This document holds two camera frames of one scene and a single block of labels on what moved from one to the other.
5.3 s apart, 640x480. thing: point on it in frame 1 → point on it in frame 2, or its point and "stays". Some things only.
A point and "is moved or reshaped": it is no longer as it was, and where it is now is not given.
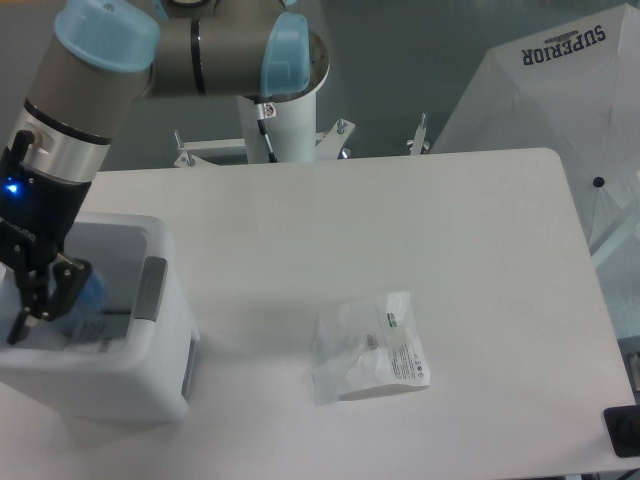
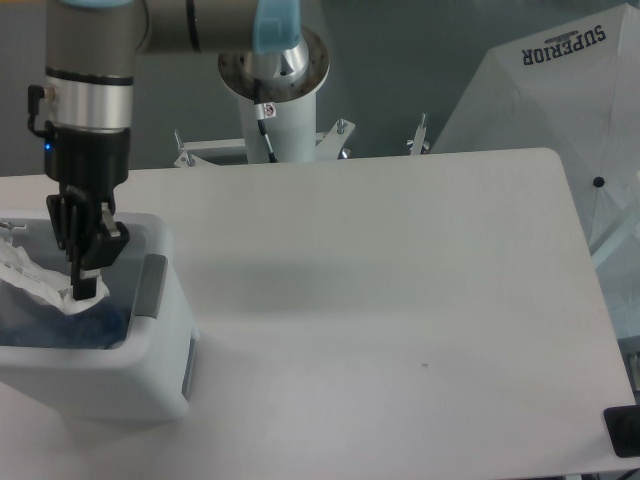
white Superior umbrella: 575,90 stays
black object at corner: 623,425 stays
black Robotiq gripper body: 37,213 → 90,162
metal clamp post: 417,145 stays
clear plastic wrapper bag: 366,345 is moved or reshaped
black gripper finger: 33,285 → 72,217
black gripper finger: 69,279 → 110,239
